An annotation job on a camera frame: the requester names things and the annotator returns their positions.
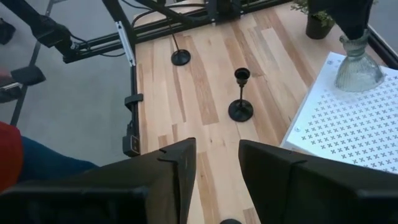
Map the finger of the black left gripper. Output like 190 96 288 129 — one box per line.
308 0 354 40
340 0 374 40

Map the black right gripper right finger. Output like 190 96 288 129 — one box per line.
238 139 398 224

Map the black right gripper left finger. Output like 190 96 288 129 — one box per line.
0 137 198 224

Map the green potted plant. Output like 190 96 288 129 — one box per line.
290 0 336 40

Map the black table clamp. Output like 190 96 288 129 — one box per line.
122 121 141 158

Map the person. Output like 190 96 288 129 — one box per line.
0 121 99 192

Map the white perforated metal shelf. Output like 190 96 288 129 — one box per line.
280 51 398 174

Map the tall black candlestick holder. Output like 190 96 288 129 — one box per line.
228 67 254 123

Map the medium black candlestick holder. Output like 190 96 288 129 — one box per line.
166 17 192 67

